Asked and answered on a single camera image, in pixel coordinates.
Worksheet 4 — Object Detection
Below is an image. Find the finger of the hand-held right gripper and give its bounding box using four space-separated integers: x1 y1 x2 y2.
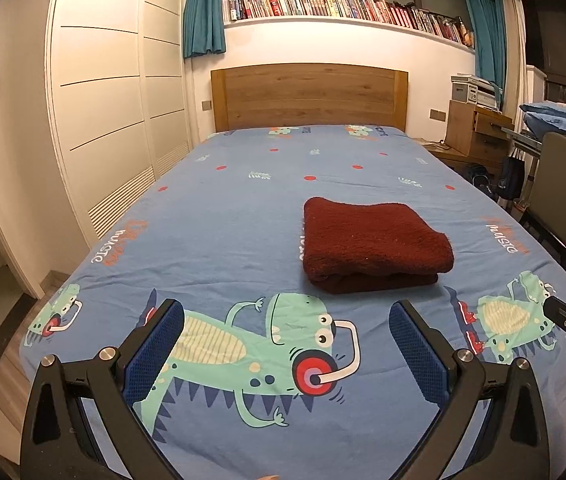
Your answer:
543 296 566 336

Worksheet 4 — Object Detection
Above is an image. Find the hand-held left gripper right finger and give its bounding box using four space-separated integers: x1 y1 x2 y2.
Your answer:
388 300 550 480

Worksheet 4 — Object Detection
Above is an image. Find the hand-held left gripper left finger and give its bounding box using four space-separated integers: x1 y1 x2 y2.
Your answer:
22 299 186 480

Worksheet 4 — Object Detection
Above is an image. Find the dark red towel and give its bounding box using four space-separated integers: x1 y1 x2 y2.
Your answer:
302 196 455 295

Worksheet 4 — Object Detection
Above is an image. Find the grey chair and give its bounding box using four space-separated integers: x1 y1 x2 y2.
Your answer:
518 132 566 272

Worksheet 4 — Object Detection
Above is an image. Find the blue dinosaur print bed sheet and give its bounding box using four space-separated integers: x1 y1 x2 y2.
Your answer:
22 125 566 480

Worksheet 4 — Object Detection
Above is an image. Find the dark blue hanging bag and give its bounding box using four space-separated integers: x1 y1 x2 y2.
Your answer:
500 147 527 199

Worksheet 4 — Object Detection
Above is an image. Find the black bag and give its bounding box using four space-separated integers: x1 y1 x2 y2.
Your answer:
463 162 495 197

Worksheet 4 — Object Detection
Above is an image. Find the blue pillow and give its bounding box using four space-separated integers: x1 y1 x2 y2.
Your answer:
519 101 566 162

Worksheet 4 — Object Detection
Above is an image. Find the wooden nightstand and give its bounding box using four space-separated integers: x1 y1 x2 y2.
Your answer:
443 100 515 162

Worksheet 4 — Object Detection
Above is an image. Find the white printer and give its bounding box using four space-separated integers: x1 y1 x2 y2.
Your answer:
450 74 503 111

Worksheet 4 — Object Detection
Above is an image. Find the white wardrobe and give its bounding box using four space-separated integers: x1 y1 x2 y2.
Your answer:
45 0 192 249

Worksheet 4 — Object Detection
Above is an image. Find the dark tall cabinet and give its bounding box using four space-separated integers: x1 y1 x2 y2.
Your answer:
522 0 566 111

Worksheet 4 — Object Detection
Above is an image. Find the teal curtain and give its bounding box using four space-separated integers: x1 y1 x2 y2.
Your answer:
463 0 507 97
183 0 227 59

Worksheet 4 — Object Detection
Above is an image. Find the wooden headboard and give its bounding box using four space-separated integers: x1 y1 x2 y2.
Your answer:
210 63 410 134

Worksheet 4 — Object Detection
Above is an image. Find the row of books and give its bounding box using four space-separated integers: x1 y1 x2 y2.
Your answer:
222 0 476 50

